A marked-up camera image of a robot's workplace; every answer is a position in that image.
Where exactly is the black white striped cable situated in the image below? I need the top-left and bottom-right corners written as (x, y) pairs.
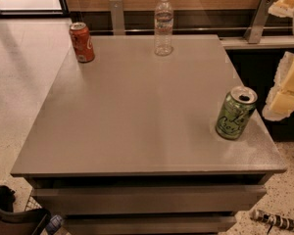
top-left (249, 209), bottom-right (294, 235)

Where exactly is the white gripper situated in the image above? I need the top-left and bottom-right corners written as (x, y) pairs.
top-left (262, 0), bottom-right (294, 121)

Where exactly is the blue round object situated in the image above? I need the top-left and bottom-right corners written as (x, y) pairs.
top-left (45, 215), bottom-right (64, 235)

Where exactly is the metal wall bracket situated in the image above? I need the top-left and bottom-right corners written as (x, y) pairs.
top-left (109, 0), bottom-right (125, 35)
top-left (244, 0), bottom-right (275, 44)

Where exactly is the black chair part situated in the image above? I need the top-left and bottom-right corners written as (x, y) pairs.
top-left (0, 185), bottom-right (51, 235)

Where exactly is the clear plastic water bottle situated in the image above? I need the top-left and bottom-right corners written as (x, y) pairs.
top-left (154, 0), bottom-right (173, 56)

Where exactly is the metal wall rail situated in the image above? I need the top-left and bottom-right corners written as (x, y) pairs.
top-left (90, 26), bottom-right (293, 35)

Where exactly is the green soda can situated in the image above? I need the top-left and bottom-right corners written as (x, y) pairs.
top-left (216, 86), bottom-right (258, 140)

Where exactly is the right metal wall bracket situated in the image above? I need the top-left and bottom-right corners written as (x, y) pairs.
top-left (244, 0), bottom-right (275, 44)

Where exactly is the grey drawer cabinet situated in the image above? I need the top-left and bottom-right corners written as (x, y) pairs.
top-left (12, 35), bottom-right (285, 235)

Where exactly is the left metal wall bracket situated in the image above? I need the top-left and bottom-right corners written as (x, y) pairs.
top-left (109, 0), bottom-right (125, 35)

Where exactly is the red coke can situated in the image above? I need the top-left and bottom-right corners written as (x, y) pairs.
top-left (69, 22), bottom-right (95, 63)

